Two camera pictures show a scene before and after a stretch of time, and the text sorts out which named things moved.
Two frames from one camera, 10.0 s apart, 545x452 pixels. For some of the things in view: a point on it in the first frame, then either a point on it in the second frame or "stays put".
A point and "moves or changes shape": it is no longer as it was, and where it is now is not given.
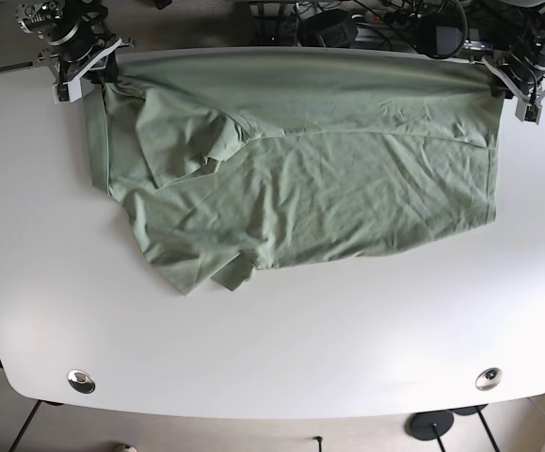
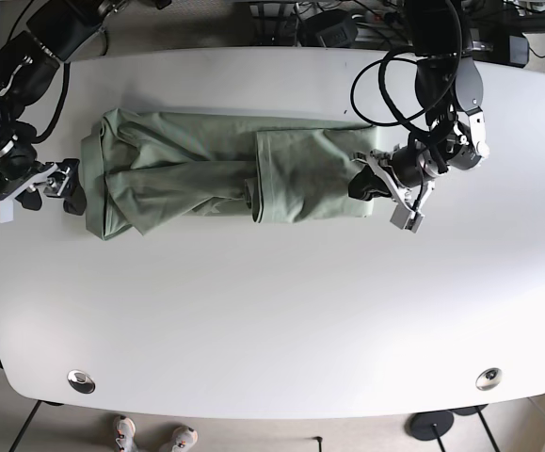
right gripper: (529, 88) → (409, 172)
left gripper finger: (131, 41) → (72, 167)
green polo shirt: (221, 165) moves or changes shape
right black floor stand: (474, 410) stays put
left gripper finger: (68, 91) → (1, 211)
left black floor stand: (429, 426) stays put
